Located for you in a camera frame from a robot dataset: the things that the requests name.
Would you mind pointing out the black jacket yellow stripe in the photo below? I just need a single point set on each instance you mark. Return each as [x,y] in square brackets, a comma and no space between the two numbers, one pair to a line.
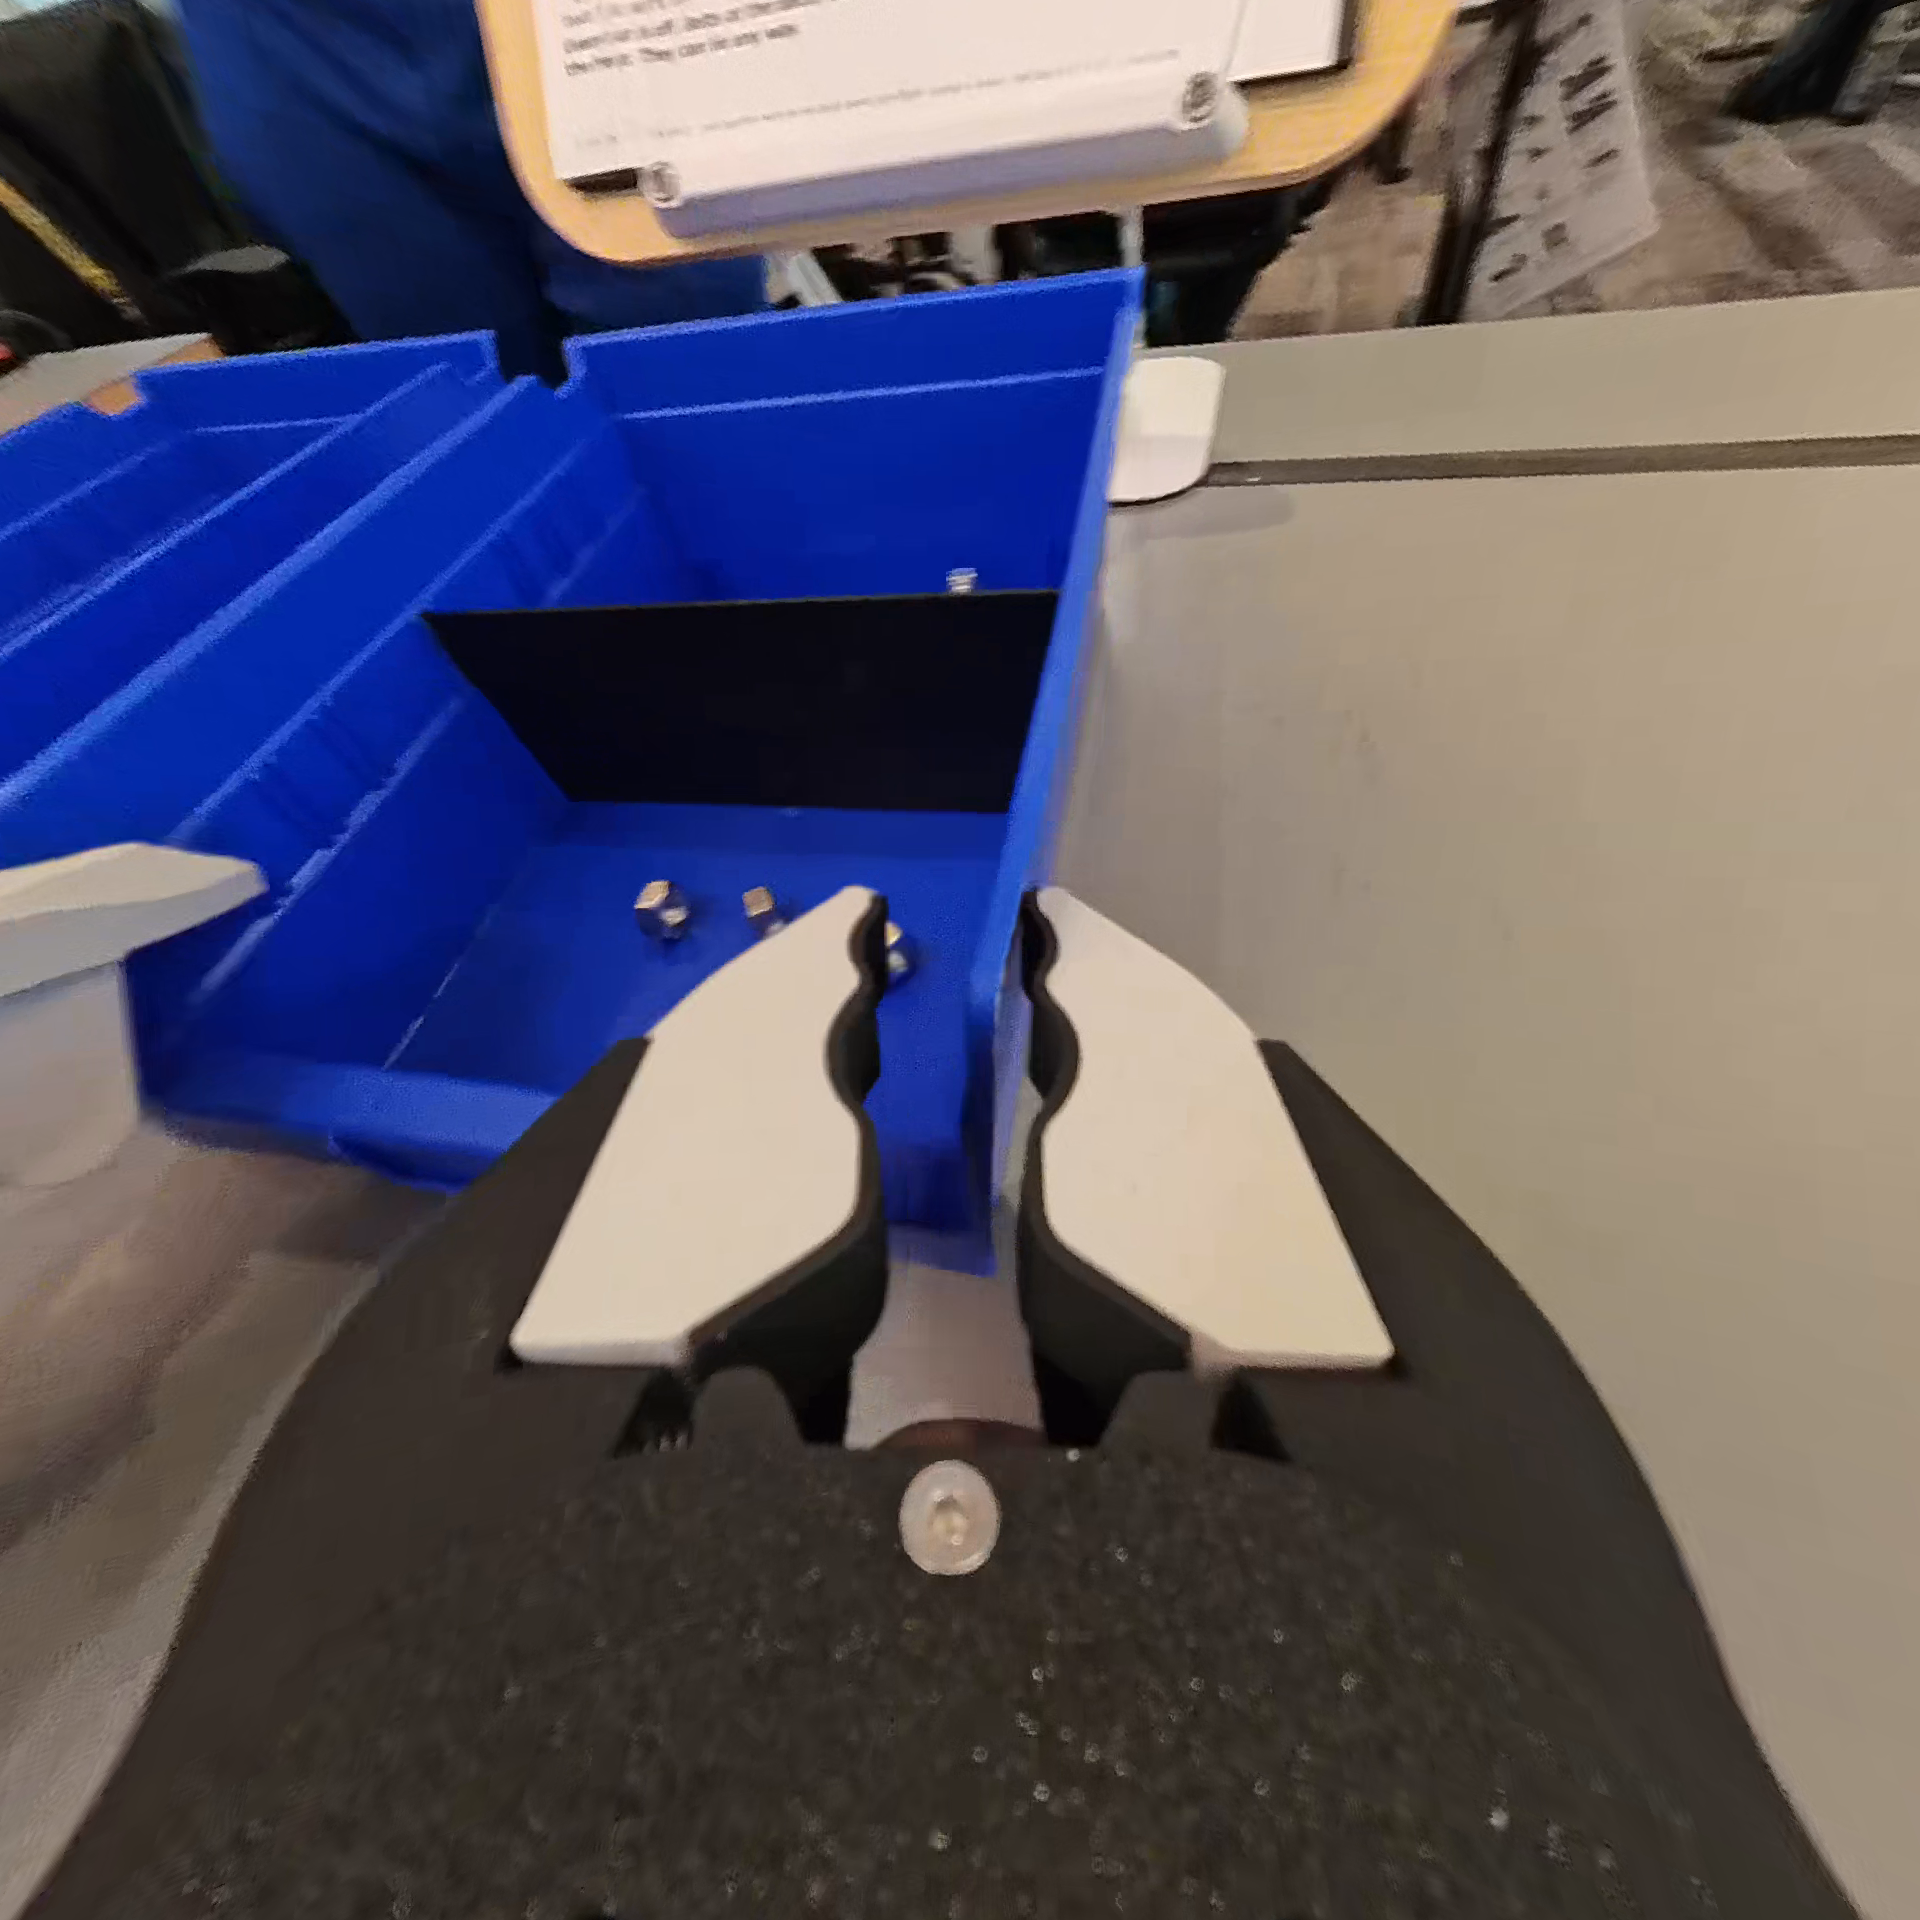
[119,120]

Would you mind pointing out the black bin divider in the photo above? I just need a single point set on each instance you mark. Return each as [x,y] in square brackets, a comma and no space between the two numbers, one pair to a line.
[750,704]

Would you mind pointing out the blue plastic bin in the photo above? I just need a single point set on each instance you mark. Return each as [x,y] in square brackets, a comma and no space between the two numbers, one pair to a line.
[826,451]

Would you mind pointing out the white board stand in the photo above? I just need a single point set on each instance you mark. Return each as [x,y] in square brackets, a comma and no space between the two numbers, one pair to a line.
[1170,428]

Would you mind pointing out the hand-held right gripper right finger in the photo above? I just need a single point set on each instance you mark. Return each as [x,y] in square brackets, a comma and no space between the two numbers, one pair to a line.
[1200,1184]

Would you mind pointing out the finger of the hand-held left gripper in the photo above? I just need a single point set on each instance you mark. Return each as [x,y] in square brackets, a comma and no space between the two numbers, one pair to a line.
[89,901]

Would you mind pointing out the white printed floor sheet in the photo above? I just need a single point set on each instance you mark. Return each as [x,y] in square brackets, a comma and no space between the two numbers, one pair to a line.
[1569,164]

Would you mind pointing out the wooden display board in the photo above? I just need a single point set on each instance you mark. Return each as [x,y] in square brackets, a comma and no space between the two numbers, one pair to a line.
[1350,136]

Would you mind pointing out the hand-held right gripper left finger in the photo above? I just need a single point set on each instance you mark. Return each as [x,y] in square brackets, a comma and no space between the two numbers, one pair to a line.
[705,1184]

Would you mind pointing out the printed instruction sheet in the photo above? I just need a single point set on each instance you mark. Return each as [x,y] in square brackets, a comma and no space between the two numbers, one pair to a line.
[900,60]

